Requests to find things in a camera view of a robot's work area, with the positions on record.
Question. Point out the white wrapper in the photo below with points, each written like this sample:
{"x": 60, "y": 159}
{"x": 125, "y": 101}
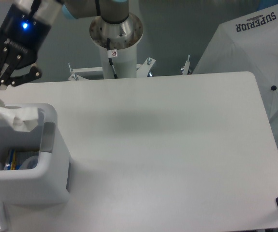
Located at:
{"x": 19, "y": 118}
{"x": 29, "y": 163}

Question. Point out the white Superior umbrella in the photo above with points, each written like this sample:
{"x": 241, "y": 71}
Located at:
{"x": 248, "y": 44}

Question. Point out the white plastic trash can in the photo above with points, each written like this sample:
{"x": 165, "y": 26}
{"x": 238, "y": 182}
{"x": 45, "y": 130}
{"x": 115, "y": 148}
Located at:
{"x": 48, "y": 182}

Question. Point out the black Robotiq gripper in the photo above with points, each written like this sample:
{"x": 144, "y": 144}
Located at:
{"x": 21, "y": 33}

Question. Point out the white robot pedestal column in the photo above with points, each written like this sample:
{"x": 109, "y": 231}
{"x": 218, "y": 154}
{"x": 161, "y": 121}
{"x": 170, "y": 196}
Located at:
{"x": 117, "y": 44}

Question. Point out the blue yellow package in bin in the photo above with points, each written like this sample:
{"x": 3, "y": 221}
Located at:
{"x": 16, "y": 157}

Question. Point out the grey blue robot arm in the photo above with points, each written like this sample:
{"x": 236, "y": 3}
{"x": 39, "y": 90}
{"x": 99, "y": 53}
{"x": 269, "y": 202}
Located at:
{"x": 111, "y": 11}

